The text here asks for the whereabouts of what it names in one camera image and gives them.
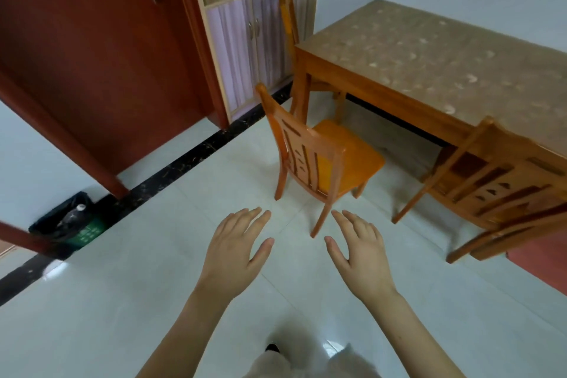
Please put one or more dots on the person's right hand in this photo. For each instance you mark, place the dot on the person's right hand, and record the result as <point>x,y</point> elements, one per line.
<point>365,264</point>

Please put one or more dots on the person's left hand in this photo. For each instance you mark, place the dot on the person's left hand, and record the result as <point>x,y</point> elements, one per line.
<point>228,258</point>

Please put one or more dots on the person's right little finger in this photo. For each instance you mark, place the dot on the person's right little finger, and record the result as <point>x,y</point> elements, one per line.
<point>377,238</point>

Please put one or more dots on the person's right middle finger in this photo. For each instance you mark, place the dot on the person's right middle finger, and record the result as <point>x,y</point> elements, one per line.
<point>354,225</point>

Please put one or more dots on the person's left little finger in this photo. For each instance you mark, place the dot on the person's left little finger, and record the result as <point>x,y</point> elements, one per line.
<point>223,227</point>

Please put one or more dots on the person's left middle finger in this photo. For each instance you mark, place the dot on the person's left middle finger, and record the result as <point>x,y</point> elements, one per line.
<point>248,221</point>

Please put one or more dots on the person's right thumb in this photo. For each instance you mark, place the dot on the person's right thumb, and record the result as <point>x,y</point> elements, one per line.
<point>335,253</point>

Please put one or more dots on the person's left thumb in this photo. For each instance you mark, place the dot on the person's left thumb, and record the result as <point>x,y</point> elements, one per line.
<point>263,253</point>

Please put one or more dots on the person's right forearm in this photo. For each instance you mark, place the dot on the person's right forearm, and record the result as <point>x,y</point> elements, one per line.
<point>412,338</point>

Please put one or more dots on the person's left forearm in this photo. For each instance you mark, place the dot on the person's left forearm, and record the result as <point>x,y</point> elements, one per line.
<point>181,338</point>

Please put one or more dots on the orange wooden chair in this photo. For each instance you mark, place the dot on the orange wooden chair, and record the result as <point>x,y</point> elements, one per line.
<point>290,23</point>
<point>328,156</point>

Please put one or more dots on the person's black shoe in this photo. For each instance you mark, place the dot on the person's black shoe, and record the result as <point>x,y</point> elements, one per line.
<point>272,348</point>

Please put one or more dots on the person's white trousers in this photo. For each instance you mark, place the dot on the person's white trousers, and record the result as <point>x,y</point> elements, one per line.
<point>319,366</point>

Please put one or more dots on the brown wooden chair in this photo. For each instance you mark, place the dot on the brown wooden chair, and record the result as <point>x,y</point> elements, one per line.
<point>491,187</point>

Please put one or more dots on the brown wooden table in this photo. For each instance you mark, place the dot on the brown wooden table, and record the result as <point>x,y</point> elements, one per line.
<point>376,89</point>

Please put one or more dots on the green bin with black bag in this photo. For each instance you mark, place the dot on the green bin with black bag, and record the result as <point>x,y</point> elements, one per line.
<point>84,231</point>

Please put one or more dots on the clear plastic bottle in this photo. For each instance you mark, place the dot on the clear plastic bottle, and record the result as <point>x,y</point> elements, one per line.
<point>73,215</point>

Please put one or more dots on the red furniture piece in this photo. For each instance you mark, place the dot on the red furniture piece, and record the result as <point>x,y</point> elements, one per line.
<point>542,262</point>

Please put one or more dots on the light wooden bookcase cabinet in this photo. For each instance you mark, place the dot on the light wooden bookcase cabinet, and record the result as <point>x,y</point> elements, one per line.
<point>252,36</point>

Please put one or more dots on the patterned clear table cover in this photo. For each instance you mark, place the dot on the patterned clear table cover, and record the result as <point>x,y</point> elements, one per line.
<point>434,54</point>

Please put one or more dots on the red-brown wooden door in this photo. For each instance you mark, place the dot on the red-brown wooden door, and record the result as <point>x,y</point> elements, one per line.
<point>88,58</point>

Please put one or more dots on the red-brown wooden door frame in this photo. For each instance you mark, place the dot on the red-brown wooden door frame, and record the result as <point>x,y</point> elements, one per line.
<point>22,236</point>
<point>199,45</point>

